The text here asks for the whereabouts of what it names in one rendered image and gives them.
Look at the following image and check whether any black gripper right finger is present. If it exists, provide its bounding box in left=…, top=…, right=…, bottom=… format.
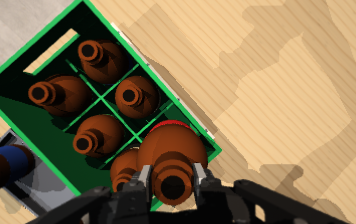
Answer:
left=192, top=163, right=349, bottom=224

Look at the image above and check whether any dark grey tray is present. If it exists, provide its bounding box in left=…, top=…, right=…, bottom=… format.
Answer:
left=0, top=128, right=76, bottom=217

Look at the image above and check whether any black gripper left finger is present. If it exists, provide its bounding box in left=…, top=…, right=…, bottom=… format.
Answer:
left=25, top=165, right=153, bottom=224

